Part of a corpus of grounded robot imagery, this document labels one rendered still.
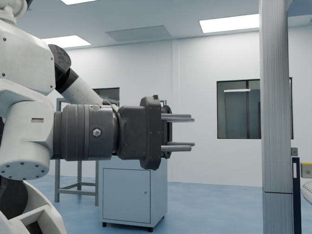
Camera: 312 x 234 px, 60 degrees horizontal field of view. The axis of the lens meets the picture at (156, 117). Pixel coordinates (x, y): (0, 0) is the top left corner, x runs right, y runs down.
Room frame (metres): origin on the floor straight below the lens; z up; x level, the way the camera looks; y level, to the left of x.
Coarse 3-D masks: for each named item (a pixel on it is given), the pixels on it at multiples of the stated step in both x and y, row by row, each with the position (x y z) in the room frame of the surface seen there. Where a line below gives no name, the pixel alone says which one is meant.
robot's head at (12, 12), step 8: (0, 0) 0.64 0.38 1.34; (8, 0) 0.66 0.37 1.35; (16, 0) 0.69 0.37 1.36; (24, 0) 0.71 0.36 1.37; (0, 8) 0.66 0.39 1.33; (8, 8) 0.67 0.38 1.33; (16, 8) 0.70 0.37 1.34; (24, 8) 0.71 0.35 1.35; (8, 16) 0.66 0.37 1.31; (16, 16) 0.72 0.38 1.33
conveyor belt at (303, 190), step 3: (306, 183) 0.61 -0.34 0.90; (309, 183) 0.60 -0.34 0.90; (303, 186) 0.61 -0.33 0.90; (306, 186) 0.60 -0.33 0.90; (309, 186) 0.58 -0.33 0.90; (303, 189) 0.61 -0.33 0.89; (306, 189) 0.59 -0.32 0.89; (309, 189) 0.57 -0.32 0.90; (303, 192) 0.60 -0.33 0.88; (306, 192) 0.58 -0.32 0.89; (309, 192) 0.57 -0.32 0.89; (303, 195) 0.61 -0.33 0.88; (306, 195) 0.58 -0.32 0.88; (309, 195) 0.56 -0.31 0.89; (306, 198) 0.58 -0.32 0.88; (309, 198) 0.56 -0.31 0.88; (309, 201) 0.57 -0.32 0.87
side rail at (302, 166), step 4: (300, 164) 0.63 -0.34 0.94; (304, 164) 0.62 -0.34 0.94; (300, 168) 0.63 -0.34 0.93; (304, 168) 0.62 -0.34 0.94; (308, 168) 0.62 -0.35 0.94; (300, 172) 0.63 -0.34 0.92; (304, 172) 0.62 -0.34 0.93; (308, 172) 0.62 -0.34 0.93; (304, 176) 0.62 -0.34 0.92; (308, 176) 0.62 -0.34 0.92
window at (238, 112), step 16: (240, 80) 5.18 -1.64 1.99; (256, 80) 5.10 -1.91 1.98; (224, 96) 5.28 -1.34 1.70; (240, 96) 5.19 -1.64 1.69; (256, 96) 5.10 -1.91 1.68; (224, 112) 5.28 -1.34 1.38; (240, 112) 5.19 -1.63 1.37; (256, 112) 5.11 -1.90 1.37; (224, 128) 5.28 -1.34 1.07; (240, 128) 5.19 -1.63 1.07; (256, 128) 5.11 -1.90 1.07
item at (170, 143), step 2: (168, 142) 0.62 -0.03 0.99; (170, 142) 0.62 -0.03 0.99; (172, 142) 0.62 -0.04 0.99; (174, 142) 0.62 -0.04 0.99; (176, 142) 0.62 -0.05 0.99; (178, 142) 0.62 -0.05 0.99; (180, 142) 0.62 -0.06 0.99; (182, 142) 0.62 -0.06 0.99; (184, 142) 0.62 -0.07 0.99; (186, 142) 0.62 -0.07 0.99; (188, 142) 0.62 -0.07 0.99; (190, 142) 0.62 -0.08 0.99; (192, 142) 0.62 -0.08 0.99; (194, 142) 0.62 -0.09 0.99; (168, 144) 0.62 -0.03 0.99; (170, 144) 0.62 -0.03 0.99; (172, 144) 0.62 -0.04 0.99; (174, 144) 0.62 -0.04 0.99; (176, 144) 0.62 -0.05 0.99; (178, 144) 0.62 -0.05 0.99; (180, 144) 0.61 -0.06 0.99; (182, 144) 0.61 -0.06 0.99; (184, 144) 0.61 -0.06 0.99; (186, 144) 0.61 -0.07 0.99; (188, 144) 0.61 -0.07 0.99; (190, 144) 0.61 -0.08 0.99; (192, 144) 0.61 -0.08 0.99; (194, 144) 0.62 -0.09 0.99
